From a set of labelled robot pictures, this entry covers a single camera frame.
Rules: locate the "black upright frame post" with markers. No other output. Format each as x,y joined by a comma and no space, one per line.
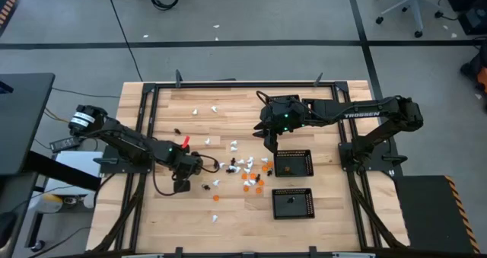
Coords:
178,78
318,79
178,252
312,251

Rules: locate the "yellow white container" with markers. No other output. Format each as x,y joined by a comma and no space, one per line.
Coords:
47,202

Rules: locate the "black desk crossbar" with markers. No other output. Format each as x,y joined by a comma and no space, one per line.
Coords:
64,172

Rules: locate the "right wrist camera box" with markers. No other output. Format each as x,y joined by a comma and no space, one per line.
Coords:
271,106

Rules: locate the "black power adapter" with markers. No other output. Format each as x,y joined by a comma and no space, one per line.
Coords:
64,144

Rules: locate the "black platform hazard stripe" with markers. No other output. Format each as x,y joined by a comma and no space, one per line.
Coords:
426,212

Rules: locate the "tape roll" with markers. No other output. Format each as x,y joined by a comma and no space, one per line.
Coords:
70,201

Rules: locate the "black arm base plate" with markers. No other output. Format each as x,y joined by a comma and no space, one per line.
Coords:
395,161
108,167

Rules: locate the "black equipment case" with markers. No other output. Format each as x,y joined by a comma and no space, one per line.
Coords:
473,18

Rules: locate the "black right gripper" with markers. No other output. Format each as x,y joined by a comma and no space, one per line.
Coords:
274,123

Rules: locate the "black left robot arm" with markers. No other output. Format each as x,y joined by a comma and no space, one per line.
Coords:
125,140

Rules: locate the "black desk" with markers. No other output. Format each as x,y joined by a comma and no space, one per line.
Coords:
23,117

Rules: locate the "grey office chair base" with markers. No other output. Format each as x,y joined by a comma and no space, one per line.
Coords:
412,1

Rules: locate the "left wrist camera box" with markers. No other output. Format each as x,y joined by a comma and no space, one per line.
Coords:
197,162

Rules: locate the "black stand with caster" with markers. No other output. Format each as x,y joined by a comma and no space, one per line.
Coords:
36,231

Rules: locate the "white light strip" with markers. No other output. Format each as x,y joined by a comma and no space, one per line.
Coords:
354,255
141,255

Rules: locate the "white flat box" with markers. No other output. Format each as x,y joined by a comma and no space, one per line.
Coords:
81,160

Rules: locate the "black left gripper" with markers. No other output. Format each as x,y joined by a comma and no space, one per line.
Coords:
180,166

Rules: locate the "red tape tag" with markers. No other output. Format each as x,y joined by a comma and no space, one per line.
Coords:
185,142

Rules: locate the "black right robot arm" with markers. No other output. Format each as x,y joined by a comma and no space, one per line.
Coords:
357,111

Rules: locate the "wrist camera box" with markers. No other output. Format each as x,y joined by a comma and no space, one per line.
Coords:
271,106
197,162

